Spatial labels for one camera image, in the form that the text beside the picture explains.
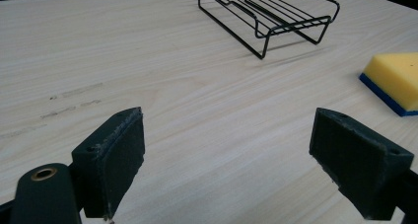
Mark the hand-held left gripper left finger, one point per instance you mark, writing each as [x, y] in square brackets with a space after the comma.
[111, 161]

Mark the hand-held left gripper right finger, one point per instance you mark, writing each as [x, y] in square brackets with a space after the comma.
[355, 161]

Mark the yellow and blue sponge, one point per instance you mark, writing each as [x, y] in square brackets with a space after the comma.
[396, 79]

